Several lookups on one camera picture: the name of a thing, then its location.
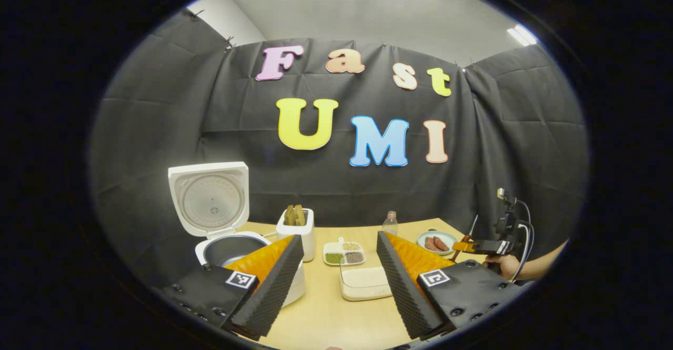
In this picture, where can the clear plastic water bottle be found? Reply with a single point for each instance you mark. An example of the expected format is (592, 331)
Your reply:
(390, 226)

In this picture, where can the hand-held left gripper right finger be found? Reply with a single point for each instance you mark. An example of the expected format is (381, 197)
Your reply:
(405, 292)

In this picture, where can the cream box of white rice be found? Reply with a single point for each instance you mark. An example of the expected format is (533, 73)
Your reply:
(365, 281)

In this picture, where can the brown bread slice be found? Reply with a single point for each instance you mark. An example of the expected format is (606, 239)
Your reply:
(289, 216)
(300, 216)

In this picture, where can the small ceiling light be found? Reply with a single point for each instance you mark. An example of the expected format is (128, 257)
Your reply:
(522, 34)

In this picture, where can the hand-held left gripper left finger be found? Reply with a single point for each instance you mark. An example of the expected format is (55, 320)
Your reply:
(273, 292)

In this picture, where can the white rice cooker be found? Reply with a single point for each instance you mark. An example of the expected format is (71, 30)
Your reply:
(210, 203)

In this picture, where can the black backdrop cloth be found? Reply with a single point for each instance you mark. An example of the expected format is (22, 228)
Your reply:
(157, 129)

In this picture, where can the white toaster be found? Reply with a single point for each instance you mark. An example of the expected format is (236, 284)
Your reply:
(295, 239)

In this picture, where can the white divided bean dish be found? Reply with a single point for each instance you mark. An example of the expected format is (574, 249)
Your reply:
(334, 248)

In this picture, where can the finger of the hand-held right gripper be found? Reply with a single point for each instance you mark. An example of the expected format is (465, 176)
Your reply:
(489, 247)

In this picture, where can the red meat slice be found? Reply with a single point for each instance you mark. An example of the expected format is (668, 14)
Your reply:
(430, 244)
(441, 244)

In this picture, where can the pale green plate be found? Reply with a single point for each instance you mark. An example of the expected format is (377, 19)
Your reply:
(423, 237)

